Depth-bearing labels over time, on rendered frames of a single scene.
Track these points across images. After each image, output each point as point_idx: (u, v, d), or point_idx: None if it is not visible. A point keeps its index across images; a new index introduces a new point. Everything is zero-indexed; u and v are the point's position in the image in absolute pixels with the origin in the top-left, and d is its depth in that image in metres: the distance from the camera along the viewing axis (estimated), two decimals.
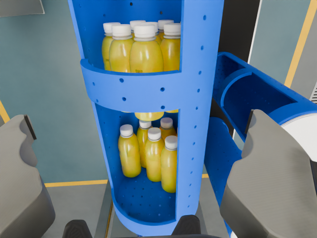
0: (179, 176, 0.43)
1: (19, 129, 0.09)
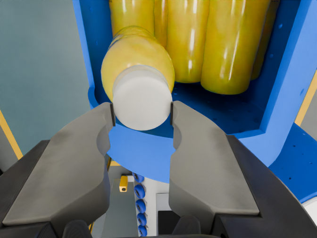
0: None
1: (103, 115, 0.10)
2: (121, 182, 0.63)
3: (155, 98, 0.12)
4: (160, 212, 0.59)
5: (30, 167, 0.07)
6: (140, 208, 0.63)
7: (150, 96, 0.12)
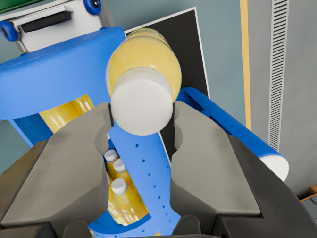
0: None
1: (101, 115, 0.10)
2: None
3: None
4: None
5: (29, 167, 0.07)
6: None
7: None
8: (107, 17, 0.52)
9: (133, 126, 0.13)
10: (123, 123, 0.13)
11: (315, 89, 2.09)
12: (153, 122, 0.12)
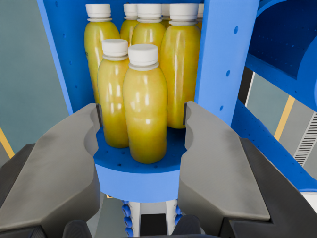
0: (212, 23, 0.16)
1: (89, 116, 0.10)
2: None
3: (120, 40, 0.29)
4: (143, 216, 0.66)
5: (16, 172, 0.07)
6: (125, 212, 0.70)
7: (118, 40, 0.29)
8: None
9: (137, 59, 0.24)
10: (132, 57, 0.24)
11: None
12: (148, 49, 0.24)
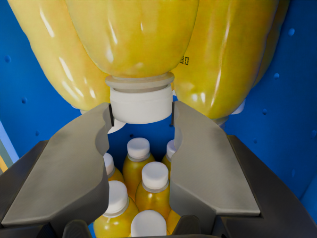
0: None
1: (102, 115, 0.10)
2: None
3: None
4: None
5: (29, 167, 0.07)
6: None
7: None
8: None
9: None
10: None
11: None
12: None
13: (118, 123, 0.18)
